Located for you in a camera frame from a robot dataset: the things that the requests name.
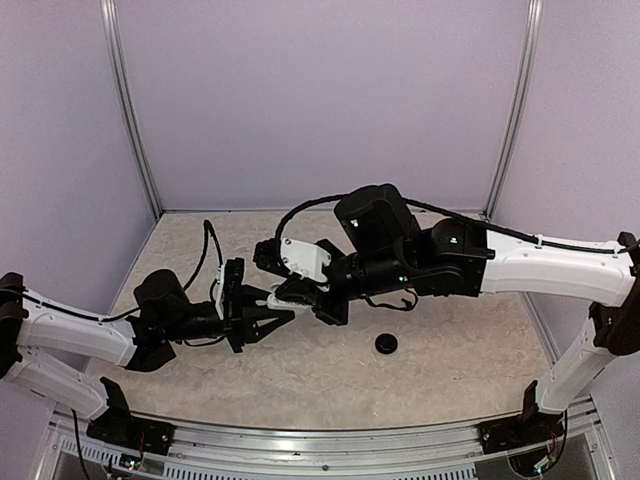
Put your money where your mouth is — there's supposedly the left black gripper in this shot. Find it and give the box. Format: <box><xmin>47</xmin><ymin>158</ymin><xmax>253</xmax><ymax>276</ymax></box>
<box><xmin>163</xmin><ymin>284</ymin><xmax>294</xmax><ymax>354</ymax></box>

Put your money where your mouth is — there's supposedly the white earbud charging case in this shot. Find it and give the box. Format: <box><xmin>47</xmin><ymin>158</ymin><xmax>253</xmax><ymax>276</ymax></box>
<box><xmin>266</xmin><ymin>283</ymin><xmax>305</xmax><ymax>310</ymax></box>

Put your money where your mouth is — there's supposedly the black round disc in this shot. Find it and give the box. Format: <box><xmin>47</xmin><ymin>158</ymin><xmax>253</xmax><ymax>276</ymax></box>
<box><xmin>374</xmin><ymin>333</ymin><xmax>399</xmax><ymax>355</ymax></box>

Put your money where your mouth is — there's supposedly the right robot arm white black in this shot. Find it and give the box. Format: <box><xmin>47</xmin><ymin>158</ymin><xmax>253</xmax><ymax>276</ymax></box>
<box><xmin>268</xmin><ymin>184</ymin><xmax>639</xmax><ymax>444</ymax></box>

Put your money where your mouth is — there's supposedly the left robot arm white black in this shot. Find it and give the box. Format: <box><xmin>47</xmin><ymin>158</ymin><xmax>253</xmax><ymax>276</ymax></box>
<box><xmin>1</xmin><ymin>269</ymin><xmax>295</xmax><ymax>445</ymax></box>

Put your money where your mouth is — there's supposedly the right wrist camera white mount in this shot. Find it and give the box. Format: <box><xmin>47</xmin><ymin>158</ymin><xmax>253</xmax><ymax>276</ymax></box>
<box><xmin>253</xmin><ymin>238</ymin><xmax>331</xmax><ymax>285</ymax></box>

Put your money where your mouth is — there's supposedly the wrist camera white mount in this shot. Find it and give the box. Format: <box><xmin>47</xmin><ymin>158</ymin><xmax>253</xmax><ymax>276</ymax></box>
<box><xmin>253</xmin><ymin>238</ymin><xmax>331</xmax><ymax>285</ymax></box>
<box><xmin>213</xmin><ymin>257</ymin><xmax>245</xmax><ymax>321</ymax></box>

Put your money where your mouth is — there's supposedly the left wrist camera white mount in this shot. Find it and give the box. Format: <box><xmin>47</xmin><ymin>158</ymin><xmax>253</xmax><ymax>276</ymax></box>
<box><xmin>213</xmin><ymin>257</ymin><xmax>245</xmax><ymax>321</ymax></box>

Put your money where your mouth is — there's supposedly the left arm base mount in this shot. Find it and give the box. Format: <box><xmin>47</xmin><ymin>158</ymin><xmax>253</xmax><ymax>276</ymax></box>
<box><xmin>87</xmin><ymin>414</ymin><xmax>175</xmax><ymax>456</ymax></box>

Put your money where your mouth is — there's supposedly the front aluminium rail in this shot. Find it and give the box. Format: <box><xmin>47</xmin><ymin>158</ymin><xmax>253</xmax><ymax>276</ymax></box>
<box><xmin>29</xmin><ymin>398</ymin><xmax>619</xmax><ymax>479</ymax></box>

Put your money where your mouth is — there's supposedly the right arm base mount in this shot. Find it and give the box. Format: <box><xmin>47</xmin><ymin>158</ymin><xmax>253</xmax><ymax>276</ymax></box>
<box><xmin>477</xmin><ymin>415</ymin><xmax>564</xmax><ymax>455</ymax></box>

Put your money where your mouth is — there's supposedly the left aluminium frame post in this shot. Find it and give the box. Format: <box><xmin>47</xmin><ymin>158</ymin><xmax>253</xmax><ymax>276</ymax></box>
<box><xmin>99</xmin><ymin>0</ymin><xmax>164</xmax><ymax>222</ymax></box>

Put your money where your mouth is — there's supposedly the aluminium frame post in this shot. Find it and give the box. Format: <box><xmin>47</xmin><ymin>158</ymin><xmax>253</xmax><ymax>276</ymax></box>
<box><xmin>99</xmin><ymin>0</ymin><xmax>164</xmax><ymax>222</ymax></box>
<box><xmin>483</xmin><ymin>0</ymin><xmax>544</xmax><ymax>220</ymax></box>

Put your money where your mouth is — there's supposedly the right aluminium frame post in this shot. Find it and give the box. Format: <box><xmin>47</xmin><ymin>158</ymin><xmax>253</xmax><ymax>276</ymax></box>
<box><xmin>483</xmin><ymin>0</ymin><xmax>544</xmax><ymax>220</ymax></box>

